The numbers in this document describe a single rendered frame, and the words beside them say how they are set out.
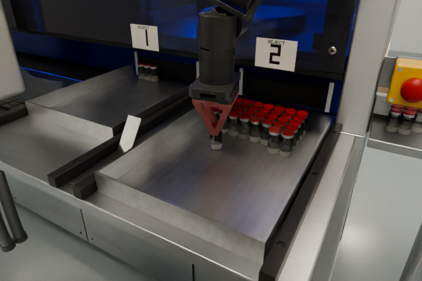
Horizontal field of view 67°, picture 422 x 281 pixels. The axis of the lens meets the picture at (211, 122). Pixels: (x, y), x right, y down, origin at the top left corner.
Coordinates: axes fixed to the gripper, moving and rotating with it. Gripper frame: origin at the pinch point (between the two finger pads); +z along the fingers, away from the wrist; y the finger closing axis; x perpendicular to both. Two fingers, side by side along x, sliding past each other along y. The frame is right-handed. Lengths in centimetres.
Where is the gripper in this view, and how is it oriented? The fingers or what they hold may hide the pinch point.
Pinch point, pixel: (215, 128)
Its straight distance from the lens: 56.4
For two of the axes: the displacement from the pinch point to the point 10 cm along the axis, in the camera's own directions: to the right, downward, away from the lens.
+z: -0.1, 8.9, 4.6
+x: -9.7, -1.3, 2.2
